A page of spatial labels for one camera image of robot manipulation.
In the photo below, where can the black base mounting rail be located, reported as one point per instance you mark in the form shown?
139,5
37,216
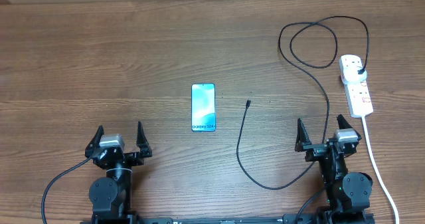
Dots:
285,219

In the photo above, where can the white power strip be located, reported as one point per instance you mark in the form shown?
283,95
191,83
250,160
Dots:
357,94

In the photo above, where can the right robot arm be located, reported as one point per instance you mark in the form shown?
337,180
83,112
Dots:
347,192

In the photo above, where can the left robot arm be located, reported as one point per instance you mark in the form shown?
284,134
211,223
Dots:
111,195

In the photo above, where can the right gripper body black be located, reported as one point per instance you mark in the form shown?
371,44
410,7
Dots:
315,149

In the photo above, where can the white charger plug adapter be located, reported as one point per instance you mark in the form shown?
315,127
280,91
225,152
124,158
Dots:
353,74

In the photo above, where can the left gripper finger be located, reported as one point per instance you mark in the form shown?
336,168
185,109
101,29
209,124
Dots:
141,141
95,142

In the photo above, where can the Samsung Galaxy smartphone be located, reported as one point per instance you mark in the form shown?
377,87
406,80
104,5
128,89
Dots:
203,110

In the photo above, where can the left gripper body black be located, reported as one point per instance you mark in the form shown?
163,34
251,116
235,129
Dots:
132,159

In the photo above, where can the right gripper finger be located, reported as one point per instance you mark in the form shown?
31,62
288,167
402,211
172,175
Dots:
302,139
344,125

